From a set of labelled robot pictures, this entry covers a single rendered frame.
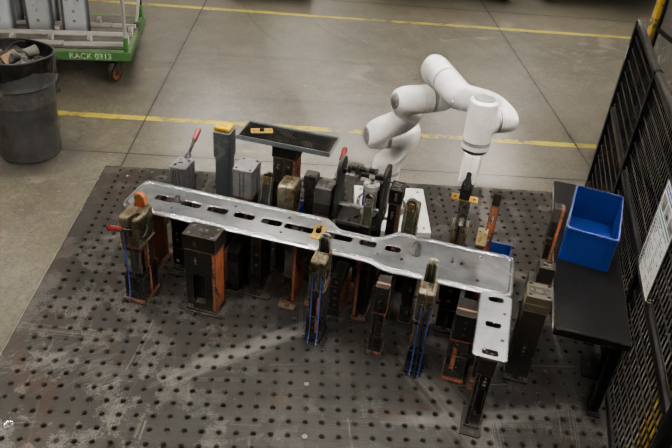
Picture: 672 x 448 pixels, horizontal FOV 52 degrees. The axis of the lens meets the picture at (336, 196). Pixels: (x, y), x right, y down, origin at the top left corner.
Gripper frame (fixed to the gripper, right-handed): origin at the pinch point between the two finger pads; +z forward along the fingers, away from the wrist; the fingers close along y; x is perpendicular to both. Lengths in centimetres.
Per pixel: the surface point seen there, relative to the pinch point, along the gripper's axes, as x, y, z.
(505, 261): 17.6, -6.6, 27.3
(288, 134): -70, -36, 12
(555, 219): 30.3, -13.7, 11.6
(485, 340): 14.1, 34.1, 27.3
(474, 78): -13, -429, 128
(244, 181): -78, -12, 21
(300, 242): -50, 8, 28
